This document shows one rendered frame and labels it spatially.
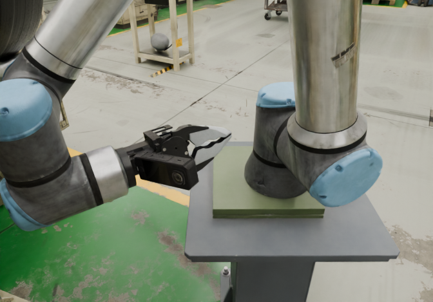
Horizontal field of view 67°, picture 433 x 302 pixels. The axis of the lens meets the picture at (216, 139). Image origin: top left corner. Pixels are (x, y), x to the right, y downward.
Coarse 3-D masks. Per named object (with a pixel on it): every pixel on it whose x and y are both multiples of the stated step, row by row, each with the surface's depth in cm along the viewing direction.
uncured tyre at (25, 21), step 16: (0, 0) 76; (16, 0) 80; (32, 0) 84; (0, 16) 78; (16, 16) 82; (32, 16) 87; (0, 32) 81; (16, 32) 86; (32, 32) 93; (0, 48) 86; (16, 48) 93
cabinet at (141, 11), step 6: (138, 0) 534; (138, 6) 538; (144, 6) 551; (156, 6) 576; (126, 12) 520; (138, 12) 542; (144, 12) 555; (156, 12) 579; (120, 18) 517; (126, 18) 523; (138, 18) 546; (144, 18) 559; (156, 18) 586; (120, 24) 524; (126, 24) 529; (138, 24) 552
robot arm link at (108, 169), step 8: (88, 152) 53; (96, 152) 53; (104, 152) 52; (112, 152) 53; (96, 160) 51; (104, 160) 51; (112, 160) 52; (120, 160) 53; (96, 168) 50; (104, 168) 51; (112, 168) 51; (120, 168) 52; (96, 176) 50; (104, 176) 51; (112, 176) 51; (120, 176) 52; (104, 184) 51; (112, 184) 51; (120, 184) 52; (104, 192) 51; (112, 192) 52; (120, 192) 53; (104, 200) 52; (112, 200) 56
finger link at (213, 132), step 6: (210, 126) 60; (198, 132) 58; (204, 132) 59; (210, 132) 60; (216, 132) 60; (222, 132) 61; (228, 132) 62; (192, 138) 58; (198, 138) 59; (204, 138) 59; (210, 138) 60; (216, 138) 61; (198, 144) 59
